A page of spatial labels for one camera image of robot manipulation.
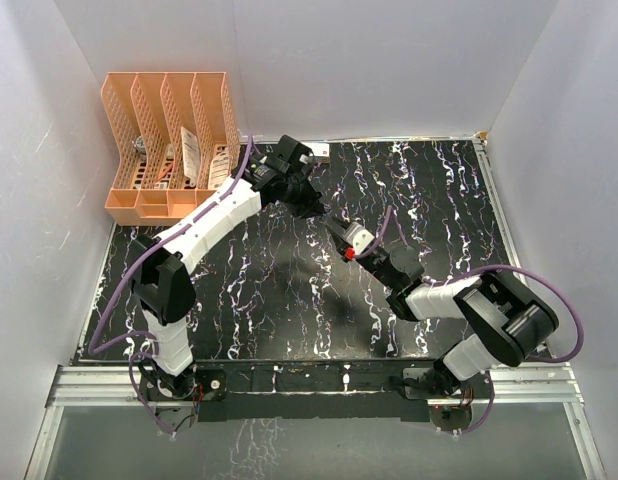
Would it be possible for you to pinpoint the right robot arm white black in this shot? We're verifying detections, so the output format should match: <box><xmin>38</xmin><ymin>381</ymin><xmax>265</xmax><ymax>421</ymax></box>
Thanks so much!
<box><xmin>327</xmin><ymin>216</ymin><xmax>559</xmax><ymax>397</ymax></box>

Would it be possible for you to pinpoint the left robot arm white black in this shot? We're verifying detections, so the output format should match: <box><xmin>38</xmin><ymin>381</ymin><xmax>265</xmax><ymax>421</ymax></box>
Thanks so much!
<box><xmin>130</xmin><ymin>135</ymin><xmax>326</xmax><ymax>399</ymax></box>

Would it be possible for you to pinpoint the small white red box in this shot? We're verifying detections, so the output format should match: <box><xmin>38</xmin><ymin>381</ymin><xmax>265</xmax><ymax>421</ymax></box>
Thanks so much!
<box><xmin>307</xmin><ymin>142</ymin><xmax>330</xmax><ymax>163</ymax></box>

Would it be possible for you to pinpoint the white labelled packet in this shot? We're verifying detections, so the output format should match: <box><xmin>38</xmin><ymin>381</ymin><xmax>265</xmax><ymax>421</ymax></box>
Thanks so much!
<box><xmin>207</xmin><ymin>150</ymin><xmax>230</xmax><ymax>190</ymax></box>

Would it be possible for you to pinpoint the white paper packet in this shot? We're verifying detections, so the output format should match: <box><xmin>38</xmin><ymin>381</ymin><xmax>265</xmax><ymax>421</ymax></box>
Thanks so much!
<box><xmin>180</xmin><ymin>126</ymin><xmax>200</xmax><ymax>188</ymax></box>

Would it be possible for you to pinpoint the orange plastic file organizer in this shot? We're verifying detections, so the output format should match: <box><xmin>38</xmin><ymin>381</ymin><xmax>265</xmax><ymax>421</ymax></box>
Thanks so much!
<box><xmin>101</xmin><ymin>72</ymin><xmax>240</xmax><ymax>226</ymax></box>

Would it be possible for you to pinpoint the round metal object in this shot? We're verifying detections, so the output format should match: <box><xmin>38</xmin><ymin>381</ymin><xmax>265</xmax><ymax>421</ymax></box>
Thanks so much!
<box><xmin>133</xmin><ymin>136</ymin><xmax>146</xmax><ymax>153</ymax></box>

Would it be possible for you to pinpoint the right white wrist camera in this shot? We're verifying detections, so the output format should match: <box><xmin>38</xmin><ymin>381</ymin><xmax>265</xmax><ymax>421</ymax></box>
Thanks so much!
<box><xmin>343</xmin><ymin>222</ymin><xmax>375</xmax><ymax>261</ymax></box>

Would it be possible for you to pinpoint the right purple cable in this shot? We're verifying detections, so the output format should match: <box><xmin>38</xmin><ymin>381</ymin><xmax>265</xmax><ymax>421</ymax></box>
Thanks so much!
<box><xmin>356</xmin><ymin>204</ymin><xmax>586</xmax><ymax>364</ymax></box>

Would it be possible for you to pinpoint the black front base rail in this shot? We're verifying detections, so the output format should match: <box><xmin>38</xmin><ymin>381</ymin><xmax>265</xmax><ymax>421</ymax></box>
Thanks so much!
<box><xmin>196</xmin><ymin>359</ymin><xmax>430</xmax><ymax>423</ymax></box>

